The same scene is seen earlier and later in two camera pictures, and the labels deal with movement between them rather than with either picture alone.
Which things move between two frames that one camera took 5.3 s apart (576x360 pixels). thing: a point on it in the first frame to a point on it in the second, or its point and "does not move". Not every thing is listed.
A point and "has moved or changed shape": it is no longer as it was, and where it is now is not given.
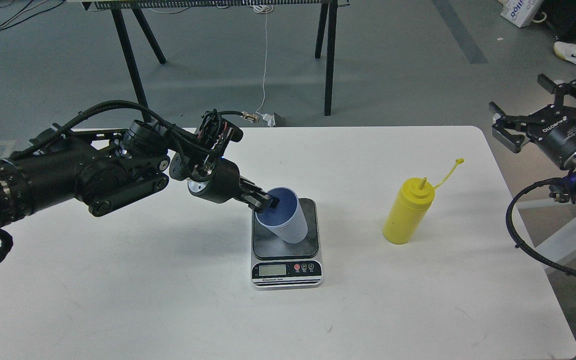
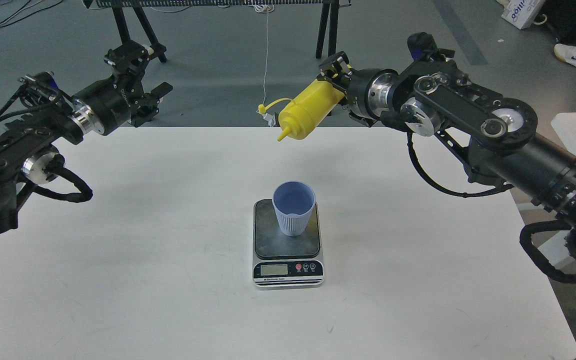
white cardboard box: [521, 12] does not move
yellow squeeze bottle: [412, 202] to [302, 115]
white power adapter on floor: [271, 120] does not move
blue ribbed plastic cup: [288, 220] has moved or changed shape
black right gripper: [567, 138] to [370, 91]
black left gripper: [224, 184] to [117, 99]
